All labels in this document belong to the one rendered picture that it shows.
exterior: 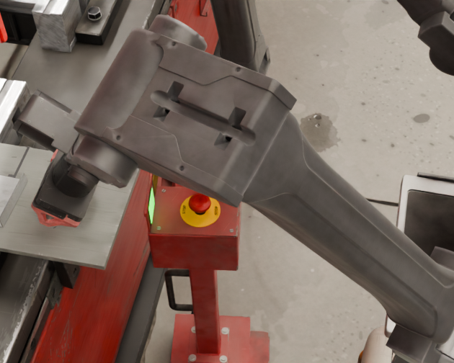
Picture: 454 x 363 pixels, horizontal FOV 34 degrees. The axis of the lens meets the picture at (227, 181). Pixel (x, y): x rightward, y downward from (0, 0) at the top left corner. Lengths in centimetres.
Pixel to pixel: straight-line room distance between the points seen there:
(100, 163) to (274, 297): 169
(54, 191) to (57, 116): 13
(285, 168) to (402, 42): 241
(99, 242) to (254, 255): 119
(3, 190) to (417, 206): 59
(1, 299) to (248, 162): 80
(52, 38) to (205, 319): 72
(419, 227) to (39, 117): 51
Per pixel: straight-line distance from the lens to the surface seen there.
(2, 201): 113
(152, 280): 212
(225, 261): 138
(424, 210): 105
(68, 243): 107
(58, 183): 100
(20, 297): 119
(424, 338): 68
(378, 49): 281
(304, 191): 48
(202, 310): 171
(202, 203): 131
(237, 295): 214
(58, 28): 147
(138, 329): 205
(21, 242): 108
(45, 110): 91
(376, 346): 180
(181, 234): 132
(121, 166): 48
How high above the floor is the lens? 188
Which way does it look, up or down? 53 degrees down
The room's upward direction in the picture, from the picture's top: 1 degrees counter-clockwise
